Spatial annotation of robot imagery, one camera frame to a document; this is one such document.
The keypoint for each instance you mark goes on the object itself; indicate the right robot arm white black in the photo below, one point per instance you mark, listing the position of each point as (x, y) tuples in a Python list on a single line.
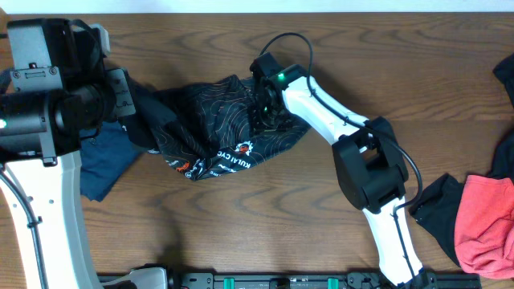
[(370, 165)]

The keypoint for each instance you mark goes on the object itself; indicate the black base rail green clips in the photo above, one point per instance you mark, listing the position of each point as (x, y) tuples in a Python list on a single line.
[(153, 276)]

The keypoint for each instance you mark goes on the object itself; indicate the folded navy blue shirt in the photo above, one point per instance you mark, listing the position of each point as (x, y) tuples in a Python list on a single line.
[(104, 159)]

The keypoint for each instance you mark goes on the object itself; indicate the black garment in pile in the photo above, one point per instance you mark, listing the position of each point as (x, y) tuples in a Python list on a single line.
[(436, 212)]

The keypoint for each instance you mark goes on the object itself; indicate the red garment in pile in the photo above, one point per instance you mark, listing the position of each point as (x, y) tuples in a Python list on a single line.
[(484, 228)]

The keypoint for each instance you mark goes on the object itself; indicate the black printed cycling jersey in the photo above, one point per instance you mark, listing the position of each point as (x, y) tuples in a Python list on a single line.
[(205, 130)]

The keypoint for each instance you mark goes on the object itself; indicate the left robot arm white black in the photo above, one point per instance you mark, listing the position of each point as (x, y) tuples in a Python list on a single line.
[(40, 168)]

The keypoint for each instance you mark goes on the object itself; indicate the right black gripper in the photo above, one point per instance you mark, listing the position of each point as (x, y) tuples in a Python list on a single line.
[(258, 124)]

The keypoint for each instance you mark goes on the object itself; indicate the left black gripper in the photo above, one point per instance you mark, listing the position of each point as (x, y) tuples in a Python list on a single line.
[(120, 92)]

